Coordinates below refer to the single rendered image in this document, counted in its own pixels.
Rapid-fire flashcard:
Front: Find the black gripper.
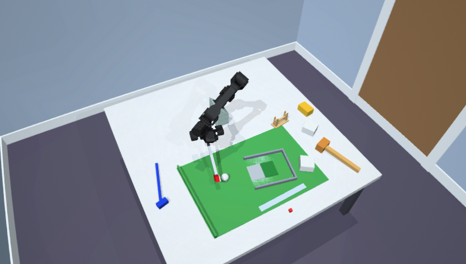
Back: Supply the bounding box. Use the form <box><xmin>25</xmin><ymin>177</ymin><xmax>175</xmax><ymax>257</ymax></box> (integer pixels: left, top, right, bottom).
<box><xmin>189</xmin><ymin>125</ymin><xmax>224</xmax><ymax>143</ymax></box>

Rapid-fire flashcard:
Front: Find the white golf ball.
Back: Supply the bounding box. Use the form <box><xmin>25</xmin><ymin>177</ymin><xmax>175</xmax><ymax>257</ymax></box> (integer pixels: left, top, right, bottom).
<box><xmin>221</xmin><ymin>173</ymin><xmax>229</xmax><ymax>181</ymax></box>

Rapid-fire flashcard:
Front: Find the green flat mat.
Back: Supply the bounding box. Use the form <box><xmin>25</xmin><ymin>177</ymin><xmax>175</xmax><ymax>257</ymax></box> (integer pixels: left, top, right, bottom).
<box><xmin>180</xmin><ymin>125</ymin><xmax>328</xmax><ymax>237</ymax></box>

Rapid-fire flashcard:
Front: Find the yellow box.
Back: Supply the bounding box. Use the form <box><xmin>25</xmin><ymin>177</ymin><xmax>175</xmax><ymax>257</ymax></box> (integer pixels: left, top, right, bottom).
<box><xmin>297</xmin><ymin>101</ymin><xmax>314</xmax><ymax>117</ymax></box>

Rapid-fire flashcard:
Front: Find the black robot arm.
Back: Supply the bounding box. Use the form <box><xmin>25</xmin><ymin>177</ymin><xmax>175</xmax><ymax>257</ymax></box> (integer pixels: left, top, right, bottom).
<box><xmin>191</xmin><ymin>72</ymin><xmax>249</xmax><ymax>143</ymax></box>

